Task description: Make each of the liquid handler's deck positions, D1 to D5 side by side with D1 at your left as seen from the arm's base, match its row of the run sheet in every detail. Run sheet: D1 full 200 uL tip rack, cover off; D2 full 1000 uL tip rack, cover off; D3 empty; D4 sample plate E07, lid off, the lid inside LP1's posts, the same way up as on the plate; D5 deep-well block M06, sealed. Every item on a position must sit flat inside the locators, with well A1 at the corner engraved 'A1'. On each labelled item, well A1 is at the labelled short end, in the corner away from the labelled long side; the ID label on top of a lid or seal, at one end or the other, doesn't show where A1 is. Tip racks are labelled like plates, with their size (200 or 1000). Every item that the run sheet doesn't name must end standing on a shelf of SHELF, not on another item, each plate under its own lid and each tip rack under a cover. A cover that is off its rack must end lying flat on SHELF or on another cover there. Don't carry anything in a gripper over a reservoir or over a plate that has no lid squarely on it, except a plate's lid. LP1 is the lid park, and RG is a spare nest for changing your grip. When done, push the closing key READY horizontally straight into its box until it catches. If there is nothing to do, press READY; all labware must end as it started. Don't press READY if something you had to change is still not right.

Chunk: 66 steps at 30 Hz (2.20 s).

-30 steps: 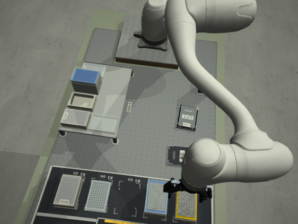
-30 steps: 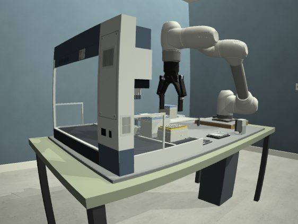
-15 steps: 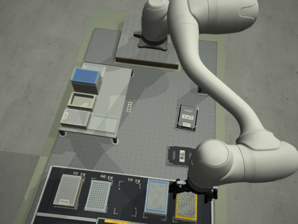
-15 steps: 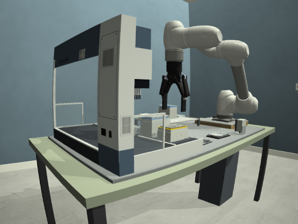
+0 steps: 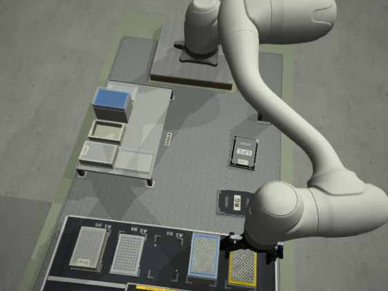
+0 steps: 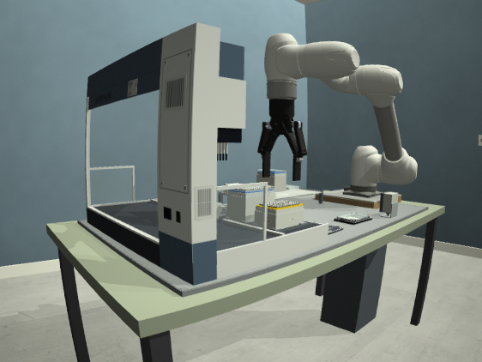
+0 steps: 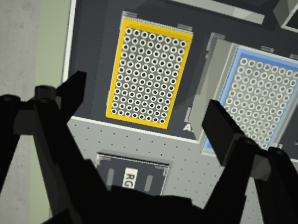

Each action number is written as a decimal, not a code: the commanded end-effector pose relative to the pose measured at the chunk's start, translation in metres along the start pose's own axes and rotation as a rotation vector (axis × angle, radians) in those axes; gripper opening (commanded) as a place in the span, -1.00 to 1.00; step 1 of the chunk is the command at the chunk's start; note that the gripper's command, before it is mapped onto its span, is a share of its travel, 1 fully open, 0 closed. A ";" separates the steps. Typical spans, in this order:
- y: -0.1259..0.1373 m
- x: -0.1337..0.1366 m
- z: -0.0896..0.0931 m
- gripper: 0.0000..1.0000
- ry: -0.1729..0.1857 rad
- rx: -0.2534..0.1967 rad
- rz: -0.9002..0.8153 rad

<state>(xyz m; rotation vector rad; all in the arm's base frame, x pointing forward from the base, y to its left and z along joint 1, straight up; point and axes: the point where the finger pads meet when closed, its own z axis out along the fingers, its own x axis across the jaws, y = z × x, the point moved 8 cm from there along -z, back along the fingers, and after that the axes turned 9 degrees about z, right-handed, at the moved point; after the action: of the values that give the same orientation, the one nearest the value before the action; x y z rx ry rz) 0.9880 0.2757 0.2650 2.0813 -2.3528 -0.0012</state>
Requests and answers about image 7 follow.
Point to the yellow tip rack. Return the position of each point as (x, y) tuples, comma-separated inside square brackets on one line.
[(149, 64)]

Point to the dark grey rectangular nest plate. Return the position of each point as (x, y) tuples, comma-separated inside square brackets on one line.
[(142, 175)]

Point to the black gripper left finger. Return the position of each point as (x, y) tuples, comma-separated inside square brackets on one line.
[(66, 174)]

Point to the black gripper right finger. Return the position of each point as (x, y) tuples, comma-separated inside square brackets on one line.
[(277, 195)]

